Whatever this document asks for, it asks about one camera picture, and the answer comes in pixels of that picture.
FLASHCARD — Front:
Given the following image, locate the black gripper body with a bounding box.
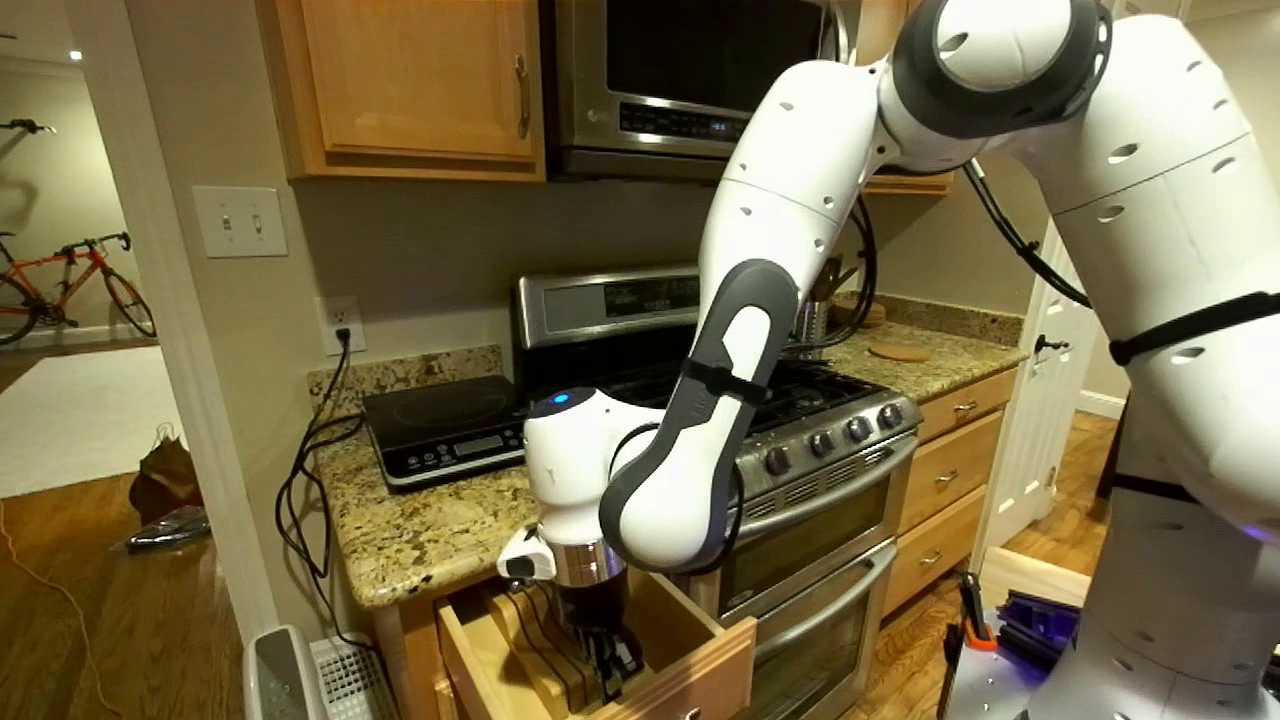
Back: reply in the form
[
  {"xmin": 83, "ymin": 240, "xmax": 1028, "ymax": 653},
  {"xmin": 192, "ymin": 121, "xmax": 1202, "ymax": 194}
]
[{"xmin": 561, "ymin": 580, "xmax": 647, "ymax": 690}]

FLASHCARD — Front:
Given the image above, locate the light wooden drawer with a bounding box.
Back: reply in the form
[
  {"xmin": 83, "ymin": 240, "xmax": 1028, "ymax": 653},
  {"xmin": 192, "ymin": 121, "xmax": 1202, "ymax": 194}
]
[{"xmin": 432, "ymin": 566, "xmax": 764, "ymax": 720}]

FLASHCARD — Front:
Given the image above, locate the robot base with purple light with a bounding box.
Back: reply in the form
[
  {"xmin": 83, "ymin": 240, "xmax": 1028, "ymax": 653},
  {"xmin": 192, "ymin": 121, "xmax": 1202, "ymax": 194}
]
[{"xmin": 932, "ymin": 569, "xmax": 1112, "ymax": 720}]

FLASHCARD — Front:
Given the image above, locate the wooden cabinet drawer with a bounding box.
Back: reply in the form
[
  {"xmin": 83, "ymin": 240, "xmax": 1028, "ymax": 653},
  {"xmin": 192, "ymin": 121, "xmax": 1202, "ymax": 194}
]
[
  {"xmin": 898, "ymin": 410, "xmax": 1007, "ymax": 533},
  {"xmin": 916, "ymin": 368, "xmax": 1022, "ymax": 439},
  {"xmin": 877, "ymin": 484, "xmax": 994, "ymax": 620}
]

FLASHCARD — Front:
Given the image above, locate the wooden knife block insert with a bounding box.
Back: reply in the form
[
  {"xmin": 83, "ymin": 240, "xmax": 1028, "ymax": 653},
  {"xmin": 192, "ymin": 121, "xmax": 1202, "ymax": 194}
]
[{"xmin": 491, "ymin": 584, "xmax": 607, "ymax": 720}]

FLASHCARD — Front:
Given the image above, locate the wooden base cabinet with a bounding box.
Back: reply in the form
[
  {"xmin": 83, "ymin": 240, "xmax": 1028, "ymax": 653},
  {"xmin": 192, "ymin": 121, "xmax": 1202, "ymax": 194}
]
[{"xmin": 357, "ymin": 584, "xmax": 466, "ymax": 720}]

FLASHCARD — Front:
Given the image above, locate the stainless steel gas range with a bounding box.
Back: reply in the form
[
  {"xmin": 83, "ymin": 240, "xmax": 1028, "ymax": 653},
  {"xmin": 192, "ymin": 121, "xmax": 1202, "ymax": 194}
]
[{"xmin": 514, "ymin": 263, "xmax": 929, "ymax": 720}]

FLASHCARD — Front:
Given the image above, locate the black portable induction cooktop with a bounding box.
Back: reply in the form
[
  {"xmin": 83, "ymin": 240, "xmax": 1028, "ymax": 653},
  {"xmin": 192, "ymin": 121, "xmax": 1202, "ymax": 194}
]
[{"xmin": 361, "ymin": 373, "xmax": 534, "ymax": 498}]

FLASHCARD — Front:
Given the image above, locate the round wooden board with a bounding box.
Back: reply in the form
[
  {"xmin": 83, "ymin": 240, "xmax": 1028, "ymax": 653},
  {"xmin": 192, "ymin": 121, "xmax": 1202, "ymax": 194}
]
[{"xmin": 864, "ymin": 338, "xmax": 940, "ymax": 368}]

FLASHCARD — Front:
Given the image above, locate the dark shoe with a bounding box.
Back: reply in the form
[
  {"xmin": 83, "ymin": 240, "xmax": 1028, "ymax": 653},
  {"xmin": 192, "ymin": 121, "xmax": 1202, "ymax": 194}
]
[{"xmin": 126, "ymin": 504, "xmax": 216, "ymax": 555}]

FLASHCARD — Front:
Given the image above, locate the brown paper bag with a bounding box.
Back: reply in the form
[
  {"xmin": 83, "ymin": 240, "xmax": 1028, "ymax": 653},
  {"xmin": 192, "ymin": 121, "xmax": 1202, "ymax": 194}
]
[{"xmin": 126, "ymin": 433, "xmax": 208, "ymax": 527}]

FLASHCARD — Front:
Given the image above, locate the white panel door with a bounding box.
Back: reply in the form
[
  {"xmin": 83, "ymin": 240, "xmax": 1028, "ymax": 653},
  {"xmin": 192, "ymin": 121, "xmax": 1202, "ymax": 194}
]
[{"xmin": 970, "ymin": 219, "xmax": 1112, "ymax": 571}]

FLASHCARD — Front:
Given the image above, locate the stainless over-range microwave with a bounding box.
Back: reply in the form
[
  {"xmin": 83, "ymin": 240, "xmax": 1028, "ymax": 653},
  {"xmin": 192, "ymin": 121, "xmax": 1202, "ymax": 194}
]
[{"xmin": 547, "ymin": 0, "xmax": 861, "ymax": 179}]

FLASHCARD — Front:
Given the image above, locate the red road bicycle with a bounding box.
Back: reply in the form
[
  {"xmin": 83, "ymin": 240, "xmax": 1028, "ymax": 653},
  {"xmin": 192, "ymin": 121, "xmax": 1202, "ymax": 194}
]
[{"xmin": 0, "ymin": 228, "xmax": 164, "ymax": 347}]

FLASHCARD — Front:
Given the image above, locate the black power cord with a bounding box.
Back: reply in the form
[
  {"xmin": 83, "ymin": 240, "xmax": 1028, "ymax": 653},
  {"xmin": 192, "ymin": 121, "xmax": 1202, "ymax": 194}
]
[{"xmin": 268, "ymin": 324, "xmax": 372, "ymax": 640}]

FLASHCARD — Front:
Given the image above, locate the white wall outlet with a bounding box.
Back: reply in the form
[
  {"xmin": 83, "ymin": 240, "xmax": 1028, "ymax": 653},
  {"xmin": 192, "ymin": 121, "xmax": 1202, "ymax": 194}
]
[{"xmin": 323, "ymin": 315, "xmax": 369, "ymax": 363}]

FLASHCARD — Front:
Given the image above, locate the white light switch plate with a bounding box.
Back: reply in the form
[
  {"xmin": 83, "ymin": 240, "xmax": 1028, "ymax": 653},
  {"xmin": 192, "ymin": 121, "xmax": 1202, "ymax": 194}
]
[{"xmin": 188, "ymin": 179, "xmax": 292, "ymax": 263}]

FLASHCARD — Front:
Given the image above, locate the wooden wall cabinet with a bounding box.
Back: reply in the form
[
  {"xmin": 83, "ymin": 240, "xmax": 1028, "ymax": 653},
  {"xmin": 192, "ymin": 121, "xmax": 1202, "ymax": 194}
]
[{"xmin": 258, "ymin": 0, "xmax": 553, "ymax": 189}]

